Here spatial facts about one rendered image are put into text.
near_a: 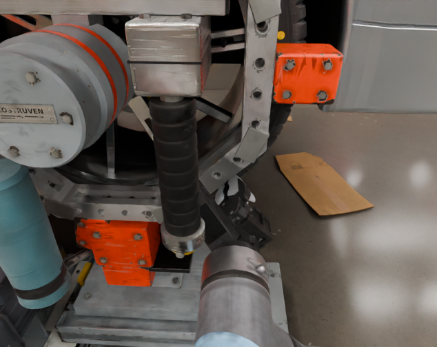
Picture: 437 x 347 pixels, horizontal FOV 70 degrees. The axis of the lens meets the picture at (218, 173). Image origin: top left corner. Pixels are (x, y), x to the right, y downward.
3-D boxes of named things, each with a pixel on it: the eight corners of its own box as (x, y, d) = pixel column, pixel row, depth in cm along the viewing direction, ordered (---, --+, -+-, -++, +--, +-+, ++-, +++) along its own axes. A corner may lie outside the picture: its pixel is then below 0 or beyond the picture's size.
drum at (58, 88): (147, 108, 53) (136, 16, 46) (102, 177, 35) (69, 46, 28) (67, 106, 54) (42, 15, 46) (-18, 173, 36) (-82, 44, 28)
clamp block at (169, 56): (211, 66, 30) (211, 3, 27) (202, 99, 22) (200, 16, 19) (159, 65, 30) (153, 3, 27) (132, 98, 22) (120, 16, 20)
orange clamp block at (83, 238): (88, 191, 65) (90, 222, 70) (71, 216, 59) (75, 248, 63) (121, 197, 65) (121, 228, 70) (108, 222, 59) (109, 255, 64)
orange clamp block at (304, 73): (267, 87, 51) (322, 89, 51) (271, 104, 45) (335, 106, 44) (271, 42, 47) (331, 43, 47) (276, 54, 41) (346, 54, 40)
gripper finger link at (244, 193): (231, 193, 58) (231, 224, 51) (225, 187, 58) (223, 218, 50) (251, 178, 56) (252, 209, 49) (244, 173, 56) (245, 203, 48)
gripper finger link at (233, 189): (247, 190, 64) (248, 220, 56) (227, 172, 62) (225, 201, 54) (258, 182, 62) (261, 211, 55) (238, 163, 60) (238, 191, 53)
